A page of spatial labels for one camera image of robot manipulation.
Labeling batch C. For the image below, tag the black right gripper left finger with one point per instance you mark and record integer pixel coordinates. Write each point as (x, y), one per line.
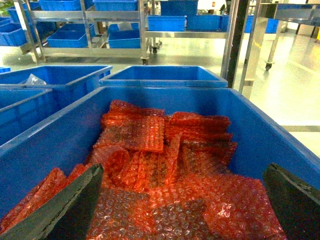
(67, 216)

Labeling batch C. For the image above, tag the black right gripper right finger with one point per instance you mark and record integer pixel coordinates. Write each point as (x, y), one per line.
(295, 202)

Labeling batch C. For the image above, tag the blue bin with red bags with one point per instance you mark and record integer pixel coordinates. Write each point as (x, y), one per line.
(65, 138)

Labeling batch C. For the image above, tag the blue bin left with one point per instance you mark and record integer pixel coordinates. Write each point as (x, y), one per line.
(69, 83)

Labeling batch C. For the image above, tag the empty blue bin behind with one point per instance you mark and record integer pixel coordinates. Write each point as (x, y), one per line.
(164, 76)

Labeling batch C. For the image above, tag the red bubble wrap bags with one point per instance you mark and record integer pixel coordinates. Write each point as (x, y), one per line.
(165, 177)

